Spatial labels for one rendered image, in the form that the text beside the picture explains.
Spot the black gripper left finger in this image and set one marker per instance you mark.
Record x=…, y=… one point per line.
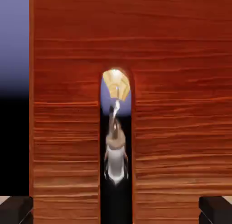
x=16, y=209

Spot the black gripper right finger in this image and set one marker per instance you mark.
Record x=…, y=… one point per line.
x=215, y=209

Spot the reddish wood cabinet door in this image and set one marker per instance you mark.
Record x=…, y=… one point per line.
x=174, y=64

